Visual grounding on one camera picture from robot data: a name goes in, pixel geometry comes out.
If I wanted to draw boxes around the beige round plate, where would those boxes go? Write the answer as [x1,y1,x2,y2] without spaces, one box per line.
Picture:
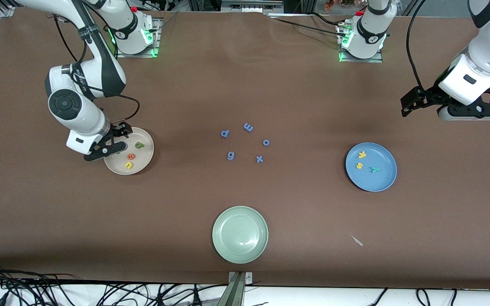
[103,127,155,176]

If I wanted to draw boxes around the blue round plate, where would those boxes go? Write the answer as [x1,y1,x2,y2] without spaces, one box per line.
[345,142,398,193]

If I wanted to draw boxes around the brown table cover sheet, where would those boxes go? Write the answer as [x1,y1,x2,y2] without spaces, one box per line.
[0,8,490,289]

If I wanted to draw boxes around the pale green round plate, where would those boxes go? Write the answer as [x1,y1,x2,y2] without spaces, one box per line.
[212,206,269,264]

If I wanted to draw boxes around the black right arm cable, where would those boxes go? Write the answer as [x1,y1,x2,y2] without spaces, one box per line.
[53,15,140,124]

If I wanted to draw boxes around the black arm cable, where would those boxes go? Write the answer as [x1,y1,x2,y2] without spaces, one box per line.
[53,15,140,124]
[406,0,426,92]

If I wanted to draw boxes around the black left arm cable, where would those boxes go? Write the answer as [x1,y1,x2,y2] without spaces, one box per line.
[406,0,426,92]

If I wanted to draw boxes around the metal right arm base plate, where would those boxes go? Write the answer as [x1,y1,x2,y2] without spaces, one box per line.
[114,17,161,58]

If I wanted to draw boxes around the black cables behind table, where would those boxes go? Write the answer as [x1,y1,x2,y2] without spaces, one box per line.
[268,12,348,37]

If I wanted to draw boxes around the black cable tangle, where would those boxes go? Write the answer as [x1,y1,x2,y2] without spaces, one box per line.
[0,261,228,306]

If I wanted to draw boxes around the aluminium frame profiles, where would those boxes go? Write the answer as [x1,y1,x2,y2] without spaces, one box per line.
[188,0,316,14]

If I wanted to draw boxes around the metal table edge bracket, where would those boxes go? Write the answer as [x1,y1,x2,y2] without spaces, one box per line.
[227,271,254,306]

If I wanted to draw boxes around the black loose cables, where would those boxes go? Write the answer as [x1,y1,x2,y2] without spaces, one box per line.
[368,288,458,306]

